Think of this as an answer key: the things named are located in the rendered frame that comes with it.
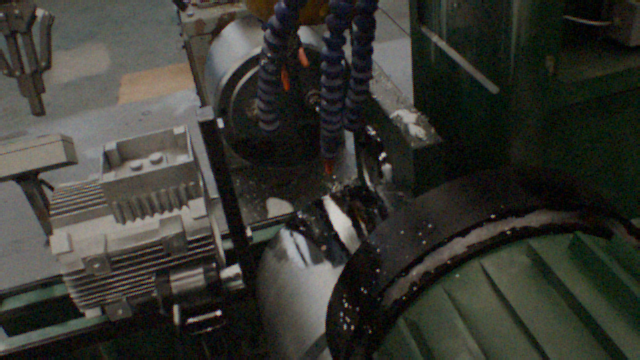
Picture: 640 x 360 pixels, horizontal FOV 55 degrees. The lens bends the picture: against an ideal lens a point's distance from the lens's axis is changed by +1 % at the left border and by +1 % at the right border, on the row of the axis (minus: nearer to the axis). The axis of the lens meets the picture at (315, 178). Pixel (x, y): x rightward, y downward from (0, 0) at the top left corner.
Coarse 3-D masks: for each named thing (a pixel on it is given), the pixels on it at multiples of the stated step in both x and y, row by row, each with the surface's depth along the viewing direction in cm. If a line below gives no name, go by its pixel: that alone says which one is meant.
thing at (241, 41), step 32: (224, 32) 112; (256, 32) 105; (224, 64) 104; (256, 64) 101; (288, 64) 102; (320, 64) 104; (224, 96) 103; (256, 96) 104; (288, 96) 105; (320, 96) 104; (256, 128) 107; (288, 128) 109; (320, 128) 110; (256, 160) 111; (288, 160) 113
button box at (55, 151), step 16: (16, 144) 101; (32, 144) 101; (48, 144) 102; (64, 144) 102; (0, 160) 101; (16, 160) 101; (32, 160) 101; (48, 160) 101; (64, 160) 102; (0, 176) 100
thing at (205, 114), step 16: (208, 112) 65; (208, 128) 65; (224, 128) 66; (208, 144) 66; (208, 160) 67; (224, 160) 68; (224, 176) 69; (224, 192) 70; (224, 208) 71; (240, 224) 73; (240, 240) 74; (240, 256) 75; (240, 272) 77; (256, 272) 78
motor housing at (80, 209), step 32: (64, 192) 83; (96, 192) 82; (64, 224) 80; (96, 224) 80; (128, 224) 80; (192, 224) 81; (64, 256) 79; (128, 256) 80; (160, 256) 81; (192, 256) 81; (224, 256) 93; (96, 288) 80; (128, 288) 82
